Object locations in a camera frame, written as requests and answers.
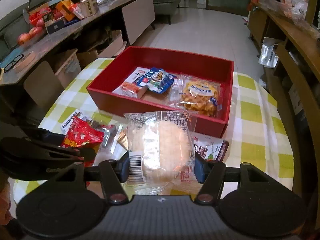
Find white duck gizzard pouch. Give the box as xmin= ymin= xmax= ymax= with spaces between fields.
xmin=191 ymin=132 xmax=229 ymax=162

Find white Kaprons wafer pack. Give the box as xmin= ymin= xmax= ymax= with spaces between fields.
xmin=60 ymin=109 xmax=91 ymax=134

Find dark clear snack bag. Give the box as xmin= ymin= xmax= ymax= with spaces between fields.
xmin=89 ymin=120 xmax=126 ymax=166

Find red snack bag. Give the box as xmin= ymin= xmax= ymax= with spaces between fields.
xmin=61 ymin=116 xmax=104 ymax=154

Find white rice cake bag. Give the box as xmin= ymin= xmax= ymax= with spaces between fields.
xmin=124 ymin=111 xmax=200 ymax=197

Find yellow waffle snack bag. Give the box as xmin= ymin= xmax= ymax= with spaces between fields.
xmin=167 ymin=75 xmax=221 ymax=117

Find blue snack pack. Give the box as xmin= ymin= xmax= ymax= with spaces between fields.
xmin=136 ymin=67 xmax=176 ymax=94

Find gold foil snack pack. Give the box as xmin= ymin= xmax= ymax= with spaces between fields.
xmin=117 ymin=129 xmax=129 ymax=150

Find grey tv cabinet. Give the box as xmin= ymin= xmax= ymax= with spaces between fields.
xmin=0 ymin=0 xmax=156 ymax=86

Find green checkered tablecloth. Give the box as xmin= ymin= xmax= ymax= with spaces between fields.
xmin=12 ymin=57 xmax=295 ymax=204

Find black eyeglasses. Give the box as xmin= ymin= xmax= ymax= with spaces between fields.
xmin=4 ymin=54 xmax=24 ymax=73

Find brown cardboard liner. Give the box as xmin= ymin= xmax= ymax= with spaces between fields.
xmin=141 ymin=90 xmax=170 ymax=105

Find white orange snack pack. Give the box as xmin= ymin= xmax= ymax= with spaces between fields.
xmin=112 ymin=67 xmax=149 ymax=99

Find white barcode snack pack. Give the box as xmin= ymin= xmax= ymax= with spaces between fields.
xmin=172 ymin=78 xmax=184 ymax=90

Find red cardboard box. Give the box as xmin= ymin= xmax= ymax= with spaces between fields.
xmin=87 ymin=46 xmax=234 ymax=138

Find wooden shelf unit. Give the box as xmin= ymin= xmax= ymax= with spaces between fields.
xmin=247 ymin=0 xmax=320 ymax=205

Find silver foil bag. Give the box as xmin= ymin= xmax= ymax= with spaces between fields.
xmin=258 ymin=37 xmax=280 ymax=68

